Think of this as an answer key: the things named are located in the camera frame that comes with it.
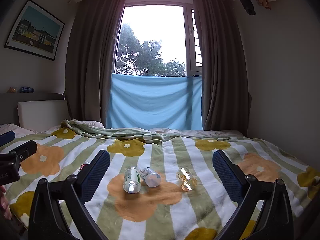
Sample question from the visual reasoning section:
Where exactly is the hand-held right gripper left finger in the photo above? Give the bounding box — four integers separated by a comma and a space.
29, 150, 111, 240

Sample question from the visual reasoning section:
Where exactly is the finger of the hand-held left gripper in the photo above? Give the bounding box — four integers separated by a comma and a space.
0, 130, 16, 147
0, 140, 38, 164

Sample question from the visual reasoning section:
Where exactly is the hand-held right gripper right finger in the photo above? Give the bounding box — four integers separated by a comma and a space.
212, 150, 294, 240

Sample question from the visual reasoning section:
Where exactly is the person's left hand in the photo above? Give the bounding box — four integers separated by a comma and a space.
0, 185, 12, 222

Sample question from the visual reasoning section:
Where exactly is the white cushion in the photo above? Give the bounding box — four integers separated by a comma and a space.
17, 100, 71, 132

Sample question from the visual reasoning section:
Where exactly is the green fleece blanket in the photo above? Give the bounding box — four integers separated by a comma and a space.
61, 119, 192, 145

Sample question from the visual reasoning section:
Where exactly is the grey headboard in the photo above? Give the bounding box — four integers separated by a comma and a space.
0, 92, 72, 128

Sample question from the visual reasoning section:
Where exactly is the striped flower blanket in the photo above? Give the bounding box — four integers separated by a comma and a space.
0, 127, 320, 240

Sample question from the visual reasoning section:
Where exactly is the blue cloth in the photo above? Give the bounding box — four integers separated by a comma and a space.
106, 73, 203, 131

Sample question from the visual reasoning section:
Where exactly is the brown curtain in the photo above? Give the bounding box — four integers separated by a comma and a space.
65, 0, 128, 128
193, 0, 251, 137

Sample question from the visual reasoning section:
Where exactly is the framed picture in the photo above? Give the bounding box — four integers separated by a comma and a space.
4, 0, 65, 61

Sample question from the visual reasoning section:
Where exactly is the window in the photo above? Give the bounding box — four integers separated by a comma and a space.
112, 0, 203, 77

